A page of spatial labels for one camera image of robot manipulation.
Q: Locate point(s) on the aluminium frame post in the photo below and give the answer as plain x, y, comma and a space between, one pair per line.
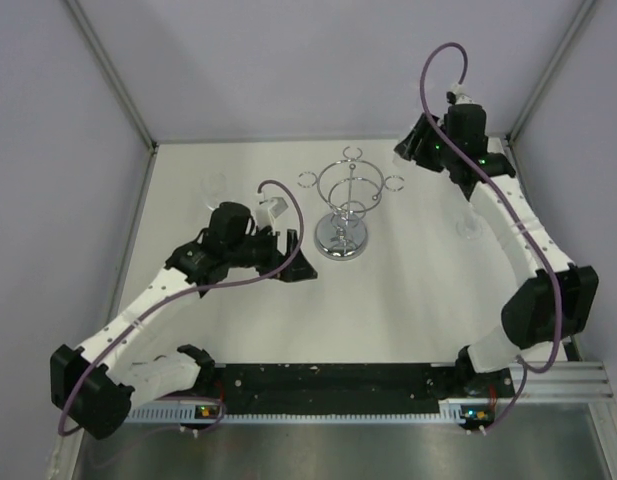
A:
575, 29
109, 72

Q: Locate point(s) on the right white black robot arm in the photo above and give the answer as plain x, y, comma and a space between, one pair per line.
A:
554, 296

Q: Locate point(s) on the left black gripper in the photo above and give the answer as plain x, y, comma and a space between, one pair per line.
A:
298, 270

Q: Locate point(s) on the clear wine glass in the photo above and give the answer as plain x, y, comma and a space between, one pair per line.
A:
214, 190
469, 227

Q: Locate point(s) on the chrome wine glass rack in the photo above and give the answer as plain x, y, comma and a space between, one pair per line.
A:
351, 187

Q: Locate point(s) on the aluminium frame post right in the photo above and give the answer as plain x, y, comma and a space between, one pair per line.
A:
575, 29

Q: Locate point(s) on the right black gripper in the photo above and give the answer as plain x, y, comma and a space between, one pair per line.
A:
412, 148

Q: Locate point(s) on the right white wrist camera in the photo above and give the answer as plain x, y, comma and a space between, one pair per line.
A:
456, 95

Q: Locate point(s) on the aluminium frame post left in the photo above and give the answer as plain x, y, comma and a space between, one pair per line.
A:
109, 72

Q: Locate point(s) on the grey slotted cable duct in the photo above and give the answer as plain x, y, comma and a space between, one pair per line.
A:
162, 413

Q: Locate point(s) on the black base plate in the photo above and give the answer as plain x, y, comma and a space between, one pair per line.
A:
345, 389

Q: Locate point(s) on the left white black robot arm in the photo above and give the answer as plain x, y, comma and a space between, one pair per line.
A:
98, 383

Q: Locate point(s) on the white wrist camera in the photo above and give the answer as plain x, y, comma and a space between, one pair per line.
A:
456, 95
269, 210

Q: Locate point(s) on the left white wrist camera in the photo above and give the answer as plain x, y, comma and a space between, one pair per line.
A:
269, 210

